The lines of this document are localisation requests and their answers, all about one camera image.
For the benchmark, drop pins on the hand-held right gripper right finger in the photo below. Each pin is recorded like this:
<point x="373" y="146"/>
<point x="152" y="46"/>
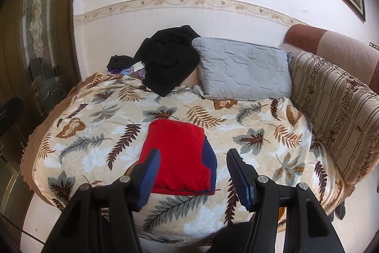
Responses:
<point x="241" y="182"/>

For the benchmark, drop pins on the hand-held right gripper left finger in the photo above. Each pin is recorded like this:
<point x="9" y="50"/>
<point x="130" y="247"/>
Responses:
<point x="149" y="179"/>

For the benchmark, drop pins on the red and blue sweater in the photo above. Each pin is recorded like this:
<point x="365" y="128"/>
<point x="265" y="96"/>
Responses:
<point x="177" y="152"/>

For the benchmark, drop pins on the dark cloth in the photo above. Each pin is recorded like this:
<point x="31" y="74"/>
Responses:
<point x="234" y="238"/>

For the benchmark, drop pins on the leaf print blanket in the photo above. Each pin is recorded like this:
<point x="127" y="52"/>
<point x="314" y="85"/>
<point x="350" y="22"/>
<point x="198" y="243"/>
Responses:
<point x="118" y="122"/>

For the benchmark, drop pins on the wooden glass-panel wardrobe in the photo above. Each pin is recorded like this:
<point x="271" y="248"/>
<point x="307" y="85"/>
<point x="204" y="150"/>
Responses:
<point x="35" y="48"/>

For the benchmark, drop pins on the beige pillow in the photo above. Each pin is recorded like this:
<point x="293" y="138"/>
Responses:
<point x="191" y="79"/>

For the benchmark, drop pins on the grey quilted pillow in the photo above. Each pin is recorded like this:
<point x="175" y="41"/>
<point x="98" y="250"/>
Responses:
<point x="242" y="69"/>

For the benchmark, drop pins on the white paper tag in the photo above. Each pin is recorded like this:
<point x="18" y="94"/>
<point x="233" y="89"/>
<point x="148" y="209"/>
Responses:
<point x="138" y="66"/>

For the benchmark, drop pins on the large black garment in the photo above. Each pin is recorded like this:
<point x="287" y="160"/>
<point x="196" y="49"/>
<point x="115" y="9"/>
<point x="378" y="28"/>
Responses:
<point x="165" y="60"/>

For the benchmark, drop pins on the striped brown cushion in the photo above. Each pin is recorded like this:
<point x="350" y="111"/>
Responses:
<point x="337" y="110"/>

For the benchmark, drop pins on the small black garment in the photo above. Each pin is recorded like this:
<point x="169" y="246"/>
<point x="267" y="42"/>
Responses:
<point x="118" y="62"/>

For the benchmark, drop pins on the brown and pink headboard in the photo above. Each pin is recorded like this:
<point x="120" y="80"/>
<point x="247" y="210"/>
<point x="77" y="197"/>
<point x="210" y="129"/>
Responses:
<point x="325" y="42"/>

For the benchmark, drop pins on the metal wall hook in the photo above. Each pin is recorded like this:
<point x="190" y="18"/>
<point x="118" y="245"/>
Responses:
<point x="373" y="45"/>

